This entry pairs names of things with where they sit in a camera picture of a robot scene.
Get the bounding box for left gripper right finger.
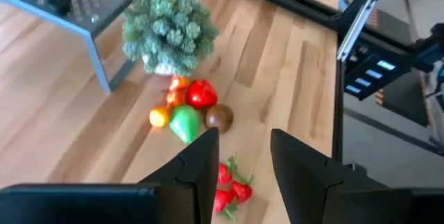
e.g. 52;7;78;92
270;128;444;224

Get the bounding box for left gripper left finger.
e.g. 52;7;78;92
0;126;221;224

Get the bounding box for red plastic strawberry green leaves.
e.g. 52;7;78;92
231;174;255;203
212;189;239;223
217;153;239;186

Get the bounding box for brown plastic kiwi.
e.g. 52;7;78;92
204;103;234;134

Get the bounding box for small orange fruit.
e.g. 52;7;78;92
148;105;172;128

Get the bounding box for red plastic bell pepper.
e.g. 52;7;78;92
185;78;219;110

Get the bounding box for black box with lit slots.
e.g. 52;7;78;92
343;52;413;102

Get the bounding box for green plant in patterned pot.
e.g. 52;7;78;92
121;0;221;77

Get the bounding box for grey perforated metal stand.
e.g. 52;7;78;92
0;0;173;93

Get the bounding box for black table frame rails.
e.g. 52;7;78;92
197;0;444;164

